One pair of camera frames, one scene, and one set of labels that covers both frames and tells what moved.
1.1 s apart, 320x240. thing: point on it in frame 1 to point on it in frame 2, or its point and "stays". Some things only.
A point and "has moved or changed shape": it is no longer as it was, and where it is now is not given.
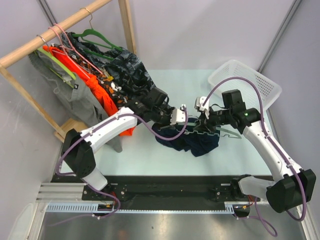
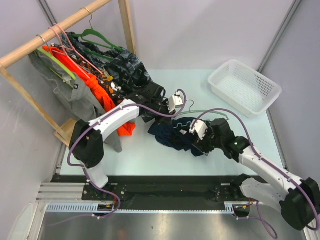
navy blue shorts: [187, 135] stays
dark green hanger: [112, 47] stays
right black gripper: [206, 124] to [199, 144]
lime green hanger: [69, 73] stays
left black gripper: [169, 110] stays
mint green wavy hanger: [217, 128] has moved or changed shape
